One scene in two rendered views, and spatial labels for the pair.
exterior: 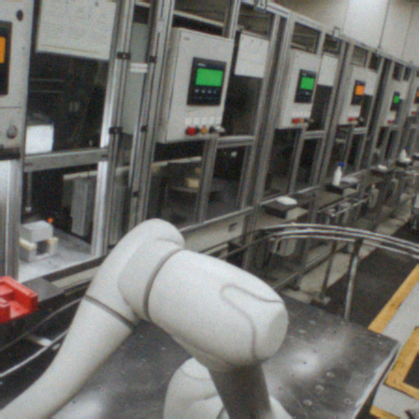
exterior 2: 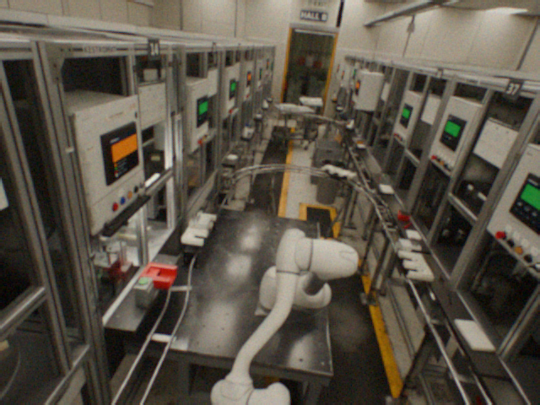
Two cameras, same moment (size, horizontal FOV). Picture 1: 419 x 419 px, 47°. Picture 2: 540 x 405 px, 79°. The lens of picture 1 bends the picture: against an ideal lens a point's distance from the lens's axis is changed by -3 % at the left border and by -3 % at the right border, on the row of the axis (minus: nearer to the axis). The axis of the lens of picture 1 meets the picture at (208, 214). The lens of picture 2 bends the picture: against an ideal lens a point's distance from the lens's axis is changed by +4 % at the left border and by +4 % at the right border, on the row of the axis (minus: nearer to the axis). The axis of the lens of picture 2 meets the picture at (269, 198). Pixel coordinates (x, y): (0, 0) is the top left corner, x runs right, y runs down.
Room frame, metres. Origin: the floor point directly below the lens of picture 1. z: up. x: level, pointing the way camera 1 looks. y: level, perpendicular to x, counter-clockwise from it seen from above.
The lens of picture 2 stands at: (-0.11, 0.73, 2.10)
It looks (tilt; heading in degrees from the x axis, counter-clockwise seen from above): 26 degrees down; 331
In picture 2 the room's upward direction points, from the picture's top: 7 degrees clockwise
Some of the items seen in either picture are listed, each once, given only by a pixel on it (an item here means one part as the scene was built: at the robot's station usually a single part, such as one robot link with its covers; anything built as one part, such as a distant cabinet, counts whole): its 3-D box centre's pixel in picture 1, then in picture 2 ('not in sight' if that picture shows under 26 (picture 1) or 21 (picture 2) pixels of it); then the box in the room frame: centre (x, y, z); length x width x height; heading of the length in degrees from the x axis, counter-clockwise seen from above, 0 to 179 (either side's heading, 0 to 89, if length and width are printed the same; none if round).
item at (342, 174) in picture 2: not in sight; (337, 174); (2.54, -1.59, 0.84); 0.37 x 0.14 x 0.10; 27
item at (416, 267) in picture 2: not in sight; (411, 263); (1.01, -1.07, 0.84); 0.37 x 0.14 x 0.10; 149
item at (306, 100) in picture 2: not in sight; (309, 116); (6.92, -4.03, 0.48); 0.84 x 0.58 x 0.97; 157
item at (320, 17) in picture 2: not in sight; (313, 16); (8.21, -4.52, 2.82); 0.75 x 0.04 x 0.25; 59
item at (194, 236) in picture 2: not in sight; (199, 230); (1.79, 0.21, 0.84); 0.36 x 0.14 x 0.10; 149
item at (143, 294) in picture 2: not in sight; (142, 291); (1.15, 0.65, 0.97); 0.08 x 0.08 x 0.12; 59
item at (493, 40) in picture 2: not in sight; (416, 77); (6.65, -7.17, 1.65); 4.64 x 0.08 x 3.30; 59
